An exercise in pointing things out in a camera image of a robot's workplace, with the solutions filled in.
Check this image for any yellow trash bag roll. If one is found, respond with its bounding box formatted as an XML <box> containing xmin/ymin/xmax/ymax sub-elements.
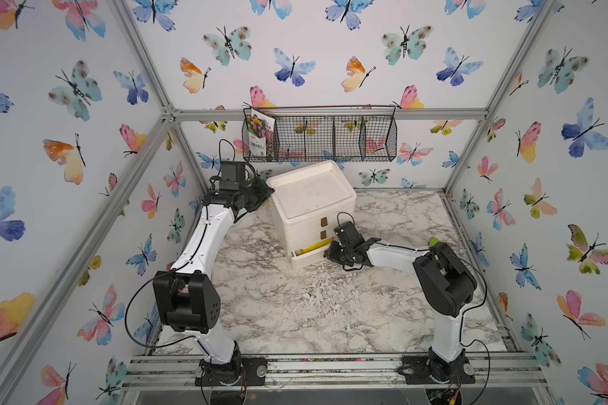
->
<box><xmin>294</xmin><ymin>239</ymin><xmax>334</xmax><ymax>257</ymax></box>

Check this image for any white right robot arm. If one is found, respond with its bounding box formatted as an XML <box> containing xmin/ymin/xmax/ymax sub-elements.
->
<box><xmin>328</xmin><ymin>221</ymin><xmax>477</xmax><ymax>363</ymax></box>

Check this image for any white drawer cabinet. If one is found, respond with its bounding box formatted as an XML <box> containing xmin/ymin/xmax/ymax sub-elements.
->
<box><xmin>267</xmin><ymin>160</ymin><xmax>356</xmax><ymax>270</ymax></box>

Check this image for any flower seed packet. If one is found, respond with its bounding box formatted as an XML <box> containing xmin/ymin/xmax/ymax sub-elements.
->
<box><xmin>245</xmin><ymin>108</ymin><xmax>275</xmax><ymax>159</ymax></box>

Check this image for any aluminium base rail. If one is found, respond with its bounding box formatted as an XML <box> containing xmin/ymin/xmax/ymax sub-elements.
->
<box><xmin>123</xmin><ymin>352</ymin><xmax>547</xmax><ymax>392</ymax></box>

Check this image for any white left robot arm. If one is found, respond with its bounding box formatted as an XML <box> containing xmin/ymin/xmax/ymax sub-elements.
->
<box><xmin>153</xmin><ymin>161</ymin><xmax>274</xmax><ymax>365</ymax></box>

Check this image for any black wire wall basket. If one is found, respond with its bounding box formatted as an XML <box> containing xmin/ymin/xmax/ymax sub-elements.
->
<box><xmin>242</xmin><ymin>106</ymin><xmax>398</xmax><ymax>165</ymax></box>

